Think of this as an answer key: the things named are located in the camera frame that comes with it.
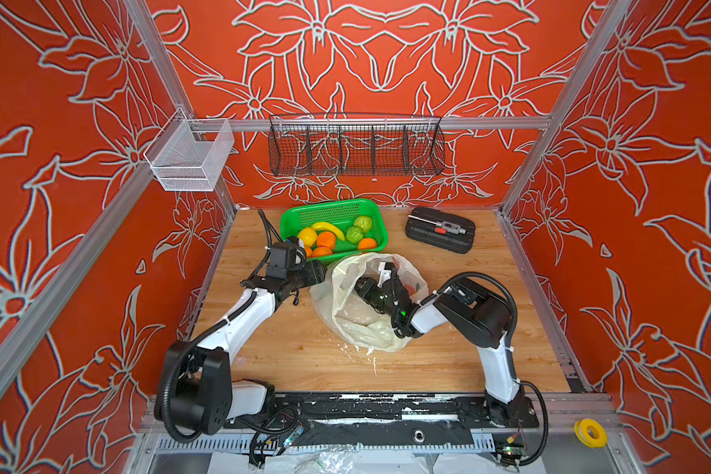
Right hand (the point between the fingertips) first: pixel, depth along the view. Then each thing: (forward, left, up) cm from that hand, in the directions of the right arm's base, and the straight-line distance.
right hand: (345, 281), depth 91 cm
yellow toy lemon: (+20, +14, 0) cm, 24 cm away
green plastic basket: (+32, +2, -3) cm, 32 cm away
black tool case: (+20, -34, +1) cm, 40 cm away
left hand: (+1, +8, +7) cm, 11 cm away
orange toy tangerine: (+11, +8, +1) cm, 14 cm away
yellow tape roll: (-39, -57, -6) cm, 70 cm away
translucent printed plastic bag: (-14, +1, +8) cm, 16 cm away
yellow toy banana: (+26, +7, -3) cm, 27 cm away
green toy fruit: (+25, -7, +1) cm, 26 cm away
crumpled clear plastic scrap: (-45, +2, -7) cm, 45 cm away
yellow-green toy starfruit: (+19, -3, 0) cm, 19 cm away
